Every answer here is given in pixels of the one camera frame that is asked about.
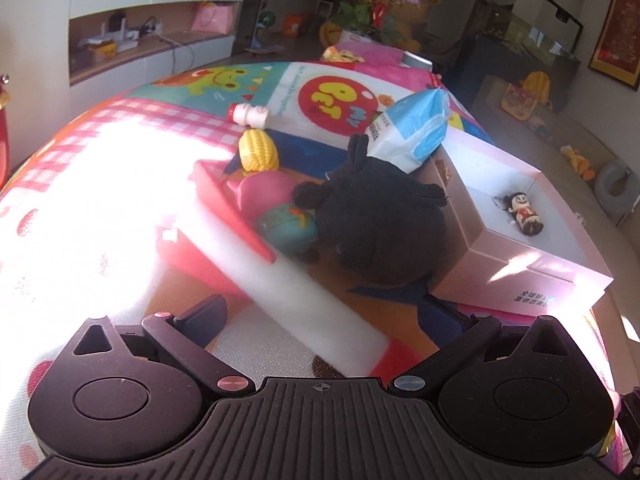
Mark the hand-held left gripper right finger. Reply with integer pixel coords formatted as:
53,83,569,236
391,294,569,397

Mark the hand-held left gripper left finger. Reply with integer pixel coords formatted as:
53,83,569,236
72,294,257,397

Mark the blue and white packet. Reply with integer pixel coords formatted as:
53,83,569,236
365,87,449,174

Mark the white yogurt bottle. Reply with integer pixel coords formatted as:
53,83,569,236
230,102,272,128

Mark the black plush toy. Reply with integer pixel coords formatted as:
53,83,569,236
291,134,448,288

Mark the pink plastic toy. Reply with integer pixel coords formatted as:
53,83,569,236
235,170,301,221

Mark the teal egg toy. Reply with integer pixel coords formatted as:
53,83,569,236
256,201,320,257

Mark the grey neck pillow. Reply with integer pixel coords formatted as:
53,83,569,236
596,160,636,218

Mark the red plastic tray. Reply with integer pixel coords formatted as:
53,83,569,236
155,159,277,301

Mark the framed red wall picture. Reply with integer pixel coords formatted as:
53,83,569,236
587,0,640,91

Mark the small doll figurine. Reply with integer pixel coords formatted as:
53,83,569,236
492,192,546,236

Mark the yellow and pink snack packet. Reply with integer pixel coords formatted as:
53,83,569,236
322,46,366,64

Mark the pink cardboard box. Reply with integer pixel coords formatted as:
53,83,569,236
430,130,615,317

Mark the small green desk fan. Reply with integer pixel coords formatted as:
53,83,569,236
252,10,276,51

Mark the yellow duck toy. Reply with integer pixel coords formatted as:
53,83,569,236
560,146,596,180

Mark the grey cylinder speaker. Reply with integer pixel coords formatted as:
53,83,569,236
402,51,433,71

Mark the colourful cartoon play mat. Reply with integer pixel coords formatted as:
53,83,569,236
0,44,628,466

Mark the yellow toy corn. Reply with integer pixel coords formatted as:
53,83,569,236
238,129,280,174

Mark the white power cable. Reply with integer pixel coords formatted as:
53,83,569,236
149,30,197,68

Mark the pink gift bag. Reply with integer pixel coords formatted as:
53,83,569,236
191,1,236,33

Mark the yellow cardboard box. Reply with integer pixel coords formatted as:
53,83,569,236
87,42,118,64

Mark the black framed fish tank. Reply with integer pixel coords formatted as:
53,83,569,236
462,0,585,111

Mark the yellow and pink toy bag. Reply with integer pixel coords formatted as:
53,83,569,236
502,71,553,121

